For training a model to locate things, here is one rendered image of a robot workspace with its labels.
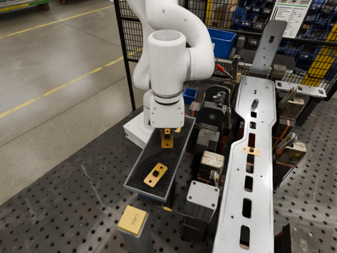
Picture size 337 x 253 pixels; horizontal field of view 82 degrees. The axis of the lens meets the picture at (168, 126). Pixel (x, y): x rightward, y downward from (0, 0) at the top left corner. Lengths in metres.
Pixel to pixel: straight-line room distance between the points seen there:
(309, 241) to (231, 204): 0.25
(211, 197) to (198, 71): 0.40
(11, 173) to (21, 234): 1.34
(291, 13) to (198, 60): 1.31
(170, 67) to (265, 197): 0.62
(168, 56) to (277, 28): 1.08
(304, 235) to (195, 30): 0.70
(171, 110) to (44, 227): 0.91
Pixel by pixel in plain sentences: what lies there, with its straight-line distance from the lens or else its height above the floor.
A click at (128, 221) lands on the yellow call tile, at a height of 1.16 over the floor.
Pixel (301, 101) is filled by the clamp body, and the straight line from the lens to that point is 1.31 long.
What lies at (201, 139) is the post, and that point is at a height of 1.10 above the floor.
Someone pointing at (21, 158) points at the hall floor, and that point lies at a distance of 2.61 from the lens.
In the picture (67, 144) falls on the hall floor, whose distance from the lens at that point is 2.48.
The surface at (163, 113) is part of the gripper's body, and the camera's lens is 0.55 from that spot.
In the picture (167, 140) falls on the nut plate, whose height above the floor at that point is 1.22.
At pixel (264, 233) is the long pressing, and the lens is 0.81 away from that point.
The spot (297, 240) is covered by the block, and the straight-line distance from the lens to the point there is 0.82.
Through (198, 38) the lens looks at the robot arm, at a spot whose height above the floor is 1.53.
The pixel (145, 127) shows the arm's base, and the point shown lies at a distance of 1.27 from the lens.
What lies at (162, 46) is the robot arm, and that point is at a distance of 0.43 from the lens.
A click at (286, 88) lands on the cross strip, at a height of 1.00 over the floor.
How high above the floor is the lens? 1.72
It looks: 46 degrees down
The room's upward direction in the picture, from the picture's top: straight up
